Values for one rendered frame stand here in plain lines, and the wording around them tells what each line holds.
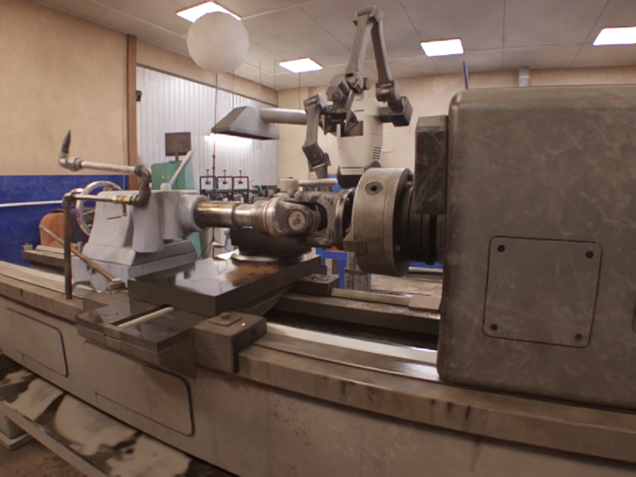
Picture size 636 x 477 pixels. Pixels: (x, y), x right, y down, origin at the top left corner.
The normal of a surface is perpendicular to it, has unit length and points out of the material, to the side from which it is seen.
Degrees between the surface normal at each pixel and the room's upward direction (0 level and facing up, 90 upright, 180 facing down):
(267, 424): 90
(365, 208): 72
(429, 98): 90
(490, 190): 90
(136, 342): 90
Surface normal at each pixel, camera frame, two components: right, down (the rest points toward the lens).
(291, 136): -0.44, 0.13
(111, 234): -0.41, -0.23
